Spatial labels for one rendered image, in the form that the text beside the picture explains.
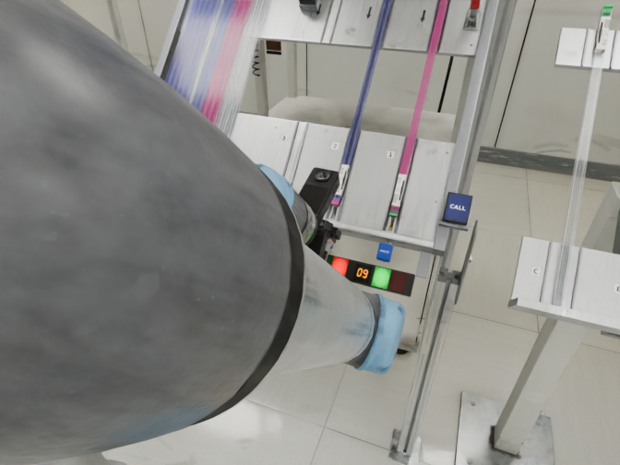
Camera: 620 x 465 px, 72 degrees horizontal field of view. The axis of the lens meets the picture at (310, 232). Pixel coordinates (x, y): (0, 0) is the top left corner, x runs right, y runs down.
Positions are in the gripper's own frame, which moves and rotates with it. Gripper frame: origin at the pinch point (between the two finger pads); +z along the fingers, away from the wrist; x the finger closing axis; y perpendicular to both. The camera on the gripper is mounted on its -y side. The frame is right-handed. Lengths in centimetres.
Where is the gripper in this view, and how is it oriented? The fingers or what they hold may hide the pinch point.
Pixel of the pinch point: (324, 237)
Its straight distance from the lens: 77.8
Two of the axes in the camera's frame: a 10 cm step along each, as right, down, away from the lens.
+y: -2.5, 9.6, -1.4
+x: 9.4, 2.1, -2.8
